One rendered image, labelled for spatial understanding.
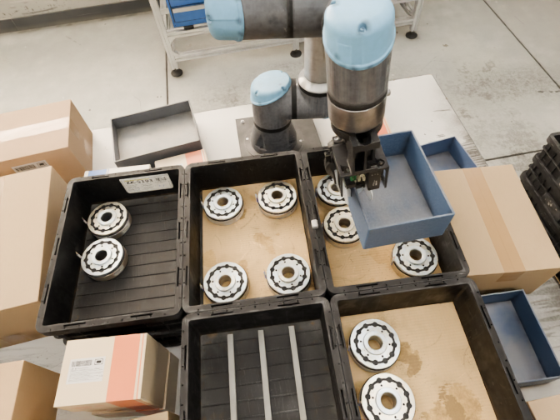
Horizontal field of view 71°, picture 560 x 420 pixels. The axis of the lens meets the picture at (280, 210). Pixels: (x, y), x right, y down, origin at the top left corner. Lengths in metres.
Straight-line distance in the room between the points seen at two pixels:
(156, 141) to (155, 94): 1.44
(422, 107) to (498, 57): 1.64
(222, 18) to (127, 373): 0.64
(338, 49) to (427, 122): 1.05
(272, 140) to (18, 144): 0.76
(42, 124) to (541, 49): 2.95
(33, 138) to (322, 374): 1.08
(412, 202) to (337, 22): 0.44
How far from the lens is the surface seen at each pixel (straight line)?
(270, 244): 0.99
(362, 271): 0.96
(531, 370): 1.14
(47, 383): 1.12
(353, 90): 0.48
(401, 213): 0.77
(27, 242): 1.13
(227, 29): 0.55
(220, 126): 1.45
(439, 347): 0.94
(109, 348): 0.88
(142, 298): 1.00
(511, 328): 1.15
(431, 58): 2.99
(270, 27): 0.54
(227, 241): 1.01
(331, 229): 0.98
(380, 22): 0.45
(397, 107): 1.51
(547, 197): 1.82
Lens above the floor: 1.70
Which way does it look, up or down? 57 degrees down
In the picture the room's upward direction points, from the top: 6 degrees counter-clockwise
